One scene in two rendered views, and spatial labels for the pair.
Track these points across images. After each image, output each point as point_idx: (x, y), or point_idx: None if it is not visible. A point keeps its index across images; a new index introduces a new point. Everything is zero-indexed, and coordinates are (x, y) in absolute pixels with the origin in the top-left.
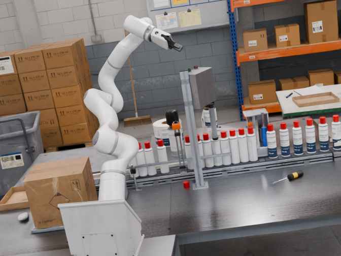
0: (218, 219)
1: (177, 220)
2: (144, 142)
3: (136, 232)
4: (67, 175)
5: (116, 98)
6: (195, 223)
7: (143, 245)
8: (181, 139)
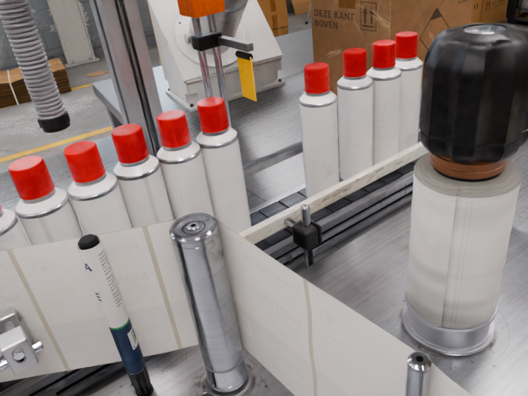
0: (62, 168)
1: None
2: (359, 48)
3: (174, 76)
4: None
5: None
6: (109, 150)
7: (175, 105)
8: (412, 251)
